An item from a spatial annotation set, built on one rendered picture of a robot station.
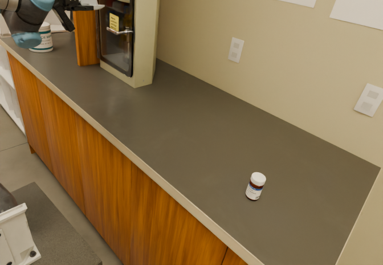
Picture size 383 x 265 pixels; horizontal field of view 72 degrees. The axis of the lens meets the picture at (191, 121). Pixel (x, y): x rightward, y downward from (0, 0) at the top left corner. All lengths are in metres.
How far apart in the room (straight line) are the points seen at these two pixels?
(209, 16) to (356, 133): 0.89
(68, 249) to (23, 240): 0.10
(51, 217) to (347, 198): 0.87
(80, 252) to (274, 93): 1.03
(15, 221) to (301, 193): 0.76
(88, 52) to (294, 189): 1.23
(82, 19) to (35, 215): 1.04
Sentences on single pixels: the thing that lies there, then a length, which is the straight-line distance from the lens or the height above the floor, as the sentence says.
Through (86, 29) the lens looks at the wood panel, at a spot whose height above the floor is 1.13.
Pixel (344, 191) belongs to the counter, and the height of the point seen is 0.94.
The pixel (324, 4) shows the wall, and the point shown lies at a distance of 1.21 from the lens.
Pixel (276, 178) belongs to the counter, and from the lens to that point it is 0.94.
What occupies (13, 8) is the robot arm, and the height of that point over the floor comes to 1.35.
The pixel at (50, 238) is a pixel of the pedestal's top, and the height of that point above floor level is 0.94.
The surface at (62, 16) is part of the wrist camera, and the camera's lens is 1.11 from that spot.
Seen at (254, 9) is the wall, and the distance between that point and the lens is 1.34.
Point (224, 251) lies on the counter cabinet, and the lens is 0.84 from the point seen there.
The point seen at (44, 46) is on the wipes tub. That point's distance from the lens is 1.80.
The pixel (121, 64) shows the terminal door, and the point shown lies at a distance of 1.36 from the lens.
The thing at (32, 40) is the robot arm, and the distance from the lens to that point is 0.97.
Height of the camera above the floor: 1.52
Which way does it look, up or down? 31 degrees down
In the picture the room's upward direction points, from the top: 9 degrees clockwise
